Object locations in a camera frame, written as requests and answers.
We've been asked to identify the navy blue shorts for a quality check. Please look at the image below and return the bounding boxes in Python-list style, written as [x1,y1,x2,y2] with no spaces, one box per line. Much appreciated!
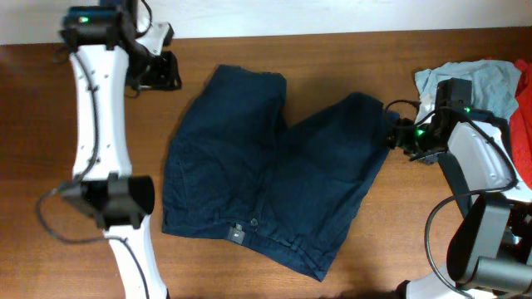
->
[162,65,389,281]

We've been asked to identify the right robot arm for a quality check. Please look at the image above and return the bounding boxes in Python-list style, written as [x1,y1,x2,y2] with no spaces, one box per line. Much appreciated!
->
[385,78,531,298]

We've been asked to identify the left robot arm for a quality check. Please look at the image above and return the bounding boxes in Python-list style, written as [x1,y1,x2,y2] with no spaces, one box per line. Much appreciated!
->
[54,1,182,298]

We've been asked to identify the light grey t-shirt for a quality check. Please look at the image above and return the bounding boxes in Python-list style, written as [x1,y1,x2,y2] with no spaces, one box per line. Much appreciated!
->
[414,60,521,120]

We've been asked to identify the red garment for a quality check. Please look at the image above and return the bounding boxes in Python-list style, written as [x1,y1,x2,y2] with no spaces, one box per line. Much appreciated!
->
[510,59,532,188]

